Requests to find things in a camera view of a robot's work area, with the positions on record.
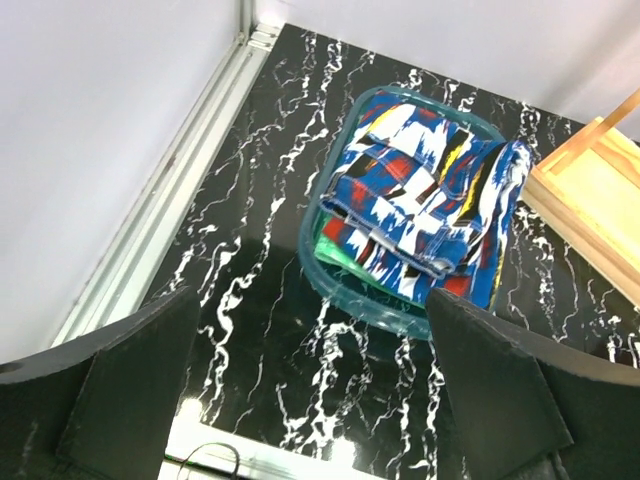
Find teal plastic basket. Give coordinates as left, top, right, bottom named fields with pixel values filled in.
left=297, top=85, right=504, bottom=341

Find green tie-dye trousers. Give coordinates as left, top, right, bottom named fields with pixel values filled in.
left=314, top=234, right=380, bottom=286

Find blue patterned trousers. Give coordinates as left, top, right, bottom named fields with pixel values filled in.
left=319, top=92, right=532, bottom=309

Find wooden clothes rack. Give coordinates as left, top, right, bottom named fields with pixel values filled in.
left=522, top=92, right=639, bottom=306

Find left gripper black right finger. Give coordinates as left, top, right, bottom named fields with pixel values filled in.
left=427, top=289, right=639, bottom=479

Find aluminium mounting rail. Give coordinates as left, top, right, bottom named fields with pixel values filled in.
left=52, top=1, right=279, bottom=346

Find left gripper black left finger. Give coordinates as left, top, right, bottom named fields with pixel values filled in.
left=1, top=288, right=200, bottom=479

